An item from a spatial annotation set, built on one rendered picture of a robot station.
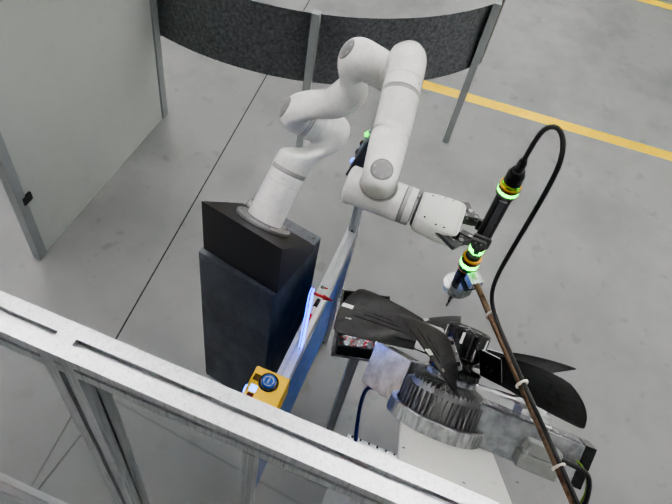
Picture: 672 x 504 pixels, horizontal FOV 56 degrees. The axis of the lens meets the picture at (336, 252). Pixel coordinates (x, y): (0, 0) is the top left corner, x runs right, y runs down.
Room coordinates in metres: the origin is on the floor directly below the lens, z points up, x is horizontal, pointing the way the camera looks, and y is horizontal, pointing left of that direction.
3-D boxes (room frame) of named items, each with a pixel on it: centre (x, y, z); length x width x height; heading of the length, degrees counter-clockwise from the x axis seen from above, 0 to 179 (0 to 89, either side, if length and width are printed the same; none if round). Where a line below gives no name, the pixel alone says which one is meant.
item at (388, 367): (0.88, -0.25, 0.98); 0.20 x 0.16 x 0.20; 170
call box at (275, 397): (0.68, 0.11, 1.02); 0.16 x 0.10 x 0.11; 170
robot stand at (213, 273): (1.27, 0.25, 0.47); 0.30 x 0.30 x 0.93; 70
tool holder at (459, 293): (0.89, -0.31, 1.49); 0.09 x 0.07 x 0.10; 25
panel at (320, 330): (1.07, 0.03, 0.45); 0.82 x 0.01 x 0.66; 170
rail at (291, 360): (1.07, 0.03, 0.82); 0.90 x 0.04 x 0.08; 170
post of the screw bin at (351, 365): (1.04, -0.15, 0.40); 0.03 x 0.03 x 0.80; 5
